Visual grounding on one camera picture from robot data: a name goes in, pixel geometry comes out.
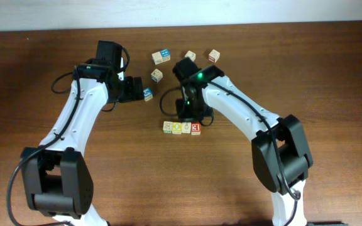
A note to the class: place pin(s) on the plain wooden block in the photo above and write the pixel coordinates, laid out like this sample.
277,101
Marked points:
157,58

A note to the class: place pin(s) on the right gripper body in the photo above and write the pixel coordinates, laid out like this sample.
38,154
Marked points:
191,112

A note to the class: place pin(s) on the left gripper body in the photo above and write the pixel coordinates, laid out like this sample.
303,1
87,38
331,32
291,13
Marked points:
127,90

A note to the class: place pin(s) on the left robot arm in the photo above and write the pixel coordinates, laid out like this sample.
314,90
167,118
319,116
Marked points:
56,179

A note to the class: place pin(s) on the red wooden block far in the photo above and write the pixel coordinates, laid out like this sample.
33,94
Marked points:
213,56

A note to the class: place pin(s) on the yellow letter wooden block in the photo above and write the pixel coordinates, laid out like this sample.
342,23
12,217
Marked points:
176,127

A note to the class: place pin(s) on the blue edged wooden block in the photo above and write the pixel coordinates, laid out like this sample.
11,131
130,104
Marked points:
156,75

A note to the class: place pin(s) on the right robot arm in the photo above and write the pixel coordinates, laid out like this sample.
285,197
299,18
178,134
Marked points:
280,151

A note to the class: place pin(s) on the blue top wooden block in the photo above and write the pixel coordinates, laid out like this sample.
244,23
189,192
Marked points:
166,56

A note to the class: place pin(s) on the green label wooden block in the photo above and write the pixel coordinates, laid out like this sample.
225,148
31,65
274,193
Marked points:
167,127

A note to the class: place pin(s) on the blue label wooden block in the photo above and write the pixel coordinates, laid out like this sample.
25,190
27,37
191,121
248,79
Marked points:
186,127

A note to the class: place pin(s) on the green wooden block far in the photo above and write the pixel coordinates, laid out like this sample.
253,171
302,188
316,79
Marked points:
191,55

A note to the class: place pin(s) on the red label wooden block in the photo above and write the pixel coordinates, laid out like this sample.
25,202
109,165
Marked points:
195,128

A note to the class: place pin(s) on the blue number five block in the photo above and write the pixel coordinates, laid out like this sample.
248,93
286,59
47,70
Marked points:
148,94

